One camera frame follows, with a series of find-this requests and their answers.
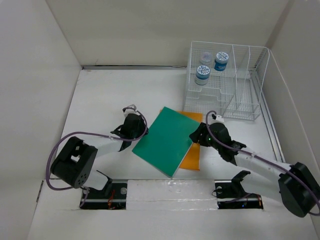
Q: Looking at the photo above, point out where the green clip file folder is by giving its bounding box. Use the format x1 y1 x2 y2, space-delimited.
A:
132 107 200 177

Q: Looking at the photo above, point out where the blue pin jar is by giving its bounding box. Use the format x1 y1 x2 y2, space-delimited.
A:
194 65 211 86
214 51 229 72

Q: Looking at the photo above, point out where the clear paper clip jar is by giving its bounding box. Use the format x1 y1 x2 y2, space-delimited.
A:
199 51 213 65

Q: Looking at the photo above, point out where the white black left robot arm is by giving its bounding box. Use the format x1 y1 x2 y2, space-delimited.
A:
45 112 148 199

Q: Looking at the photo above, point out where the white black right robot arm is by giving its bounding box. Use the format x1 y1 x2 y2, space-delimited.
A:
189 122 320 218

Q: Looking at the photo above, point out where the orange file folder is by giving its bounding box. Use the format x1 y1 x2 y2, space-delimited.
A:
179 111 203 171

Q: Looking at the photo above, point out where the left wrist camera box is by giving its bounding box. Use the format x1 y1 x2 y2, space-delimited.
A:
122 104 138 118

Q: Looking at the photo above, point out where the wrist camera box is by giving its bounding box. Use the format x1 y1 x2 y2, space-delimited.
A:
122 104 138 118
210 113 225 124

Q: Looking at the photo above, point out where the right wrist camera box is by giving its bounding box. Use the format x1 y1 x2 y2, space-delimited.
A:
210 113 225 124

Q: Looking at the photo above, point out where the white wire desk organizer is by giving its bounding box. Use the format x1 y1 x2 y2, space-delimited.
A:
183 41 270 121

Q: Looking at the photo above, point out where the front mounting rail with wires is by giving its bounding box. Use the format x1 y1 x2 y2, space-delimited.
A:
80 179 264 211

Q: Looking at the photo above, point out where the metal rail at back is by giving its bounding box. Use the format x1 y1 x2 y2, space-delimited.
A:
82 65 187 71

